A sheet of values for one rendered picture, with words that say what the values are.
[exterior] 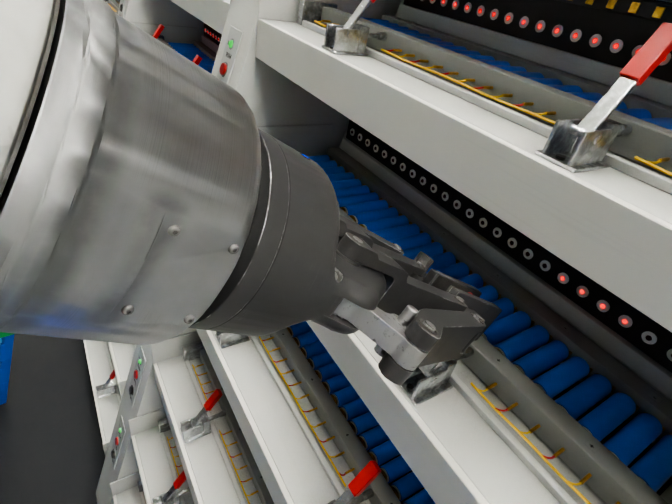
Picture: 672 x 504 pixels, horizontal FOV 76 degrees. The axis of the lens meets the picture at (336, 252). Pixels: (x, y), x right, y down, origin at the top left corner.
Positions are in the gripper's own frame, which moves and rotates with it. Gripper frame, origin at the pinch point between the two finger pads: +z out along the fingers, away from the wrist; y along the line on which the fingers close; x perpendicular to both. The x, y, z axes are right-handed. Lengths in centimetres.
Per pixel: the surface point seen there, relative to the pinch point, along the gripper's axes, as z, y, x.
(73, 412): 21, -77, -98
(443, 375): 3.9, 1.0, -5.3
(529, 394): 7.7, 5.4, -2.6
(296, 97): 7.8, -42.6, 5.3
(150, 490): 17, -30, -65
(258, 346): 10.7, -23.3, -24.4
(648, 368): 16.8, 8.5, 3.9
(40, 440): 14, -70, -100
